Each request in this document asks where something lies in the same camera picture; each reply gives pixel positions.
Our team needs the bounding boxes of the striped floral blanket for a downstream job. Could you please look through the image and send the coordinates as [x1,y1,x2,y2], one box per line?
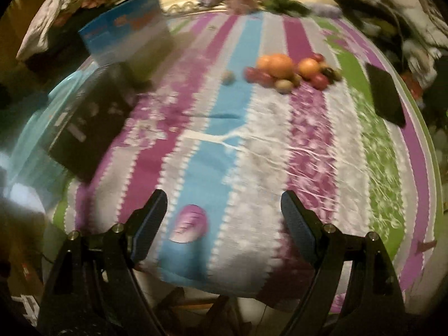
[52,10,433,314]

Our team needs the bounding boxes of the pile of clothes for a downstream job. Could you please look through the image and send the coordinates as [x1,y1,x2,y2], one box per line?
[315,0,448,78]

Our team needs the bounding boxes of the light blue cloth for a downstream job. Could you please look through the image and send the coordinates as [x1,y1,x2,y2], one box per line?
[0,70,92,200]

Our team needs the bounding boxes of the green leafy bunch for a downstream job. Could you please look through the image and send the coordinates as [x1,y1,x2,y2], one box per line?
[264,0,310,16]

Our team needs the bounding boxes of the black phone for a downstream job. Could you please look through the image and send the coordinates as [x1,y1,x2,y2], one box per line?
[366,64,407,127]

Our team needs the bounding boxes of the blue and white carton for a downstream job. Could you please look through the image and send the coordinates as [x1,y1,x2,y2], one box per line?
[78,0,176,81]

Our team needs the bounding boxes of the black box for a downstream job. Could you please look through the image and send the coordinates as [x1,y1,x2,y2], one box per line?
[42,65,141,184]

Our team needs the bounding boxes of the small orange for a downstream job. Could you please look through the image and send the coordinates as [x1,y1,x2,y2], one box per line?
[297,58,321,79]

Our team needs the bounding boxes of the white cloth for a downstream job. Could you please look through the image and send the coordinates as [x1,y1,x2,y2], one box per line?
[16,0,85,64]

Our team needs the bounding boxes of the large red tomato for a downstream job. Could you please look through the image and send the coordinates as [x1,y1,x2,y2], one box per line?
[244,66,267,84]

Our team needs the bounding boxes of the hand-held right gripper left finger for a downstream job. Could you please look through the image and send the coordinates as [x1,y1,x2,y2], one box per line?
[37,189,169,336]

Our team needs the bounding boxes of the large orange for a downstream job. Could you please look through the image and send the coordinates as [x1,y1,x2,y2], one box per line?
[256,53,294,78]

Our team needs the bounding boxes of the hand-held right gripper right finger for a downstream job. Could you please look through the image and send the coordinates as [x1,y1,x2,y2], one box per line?
[280,190,407,336]

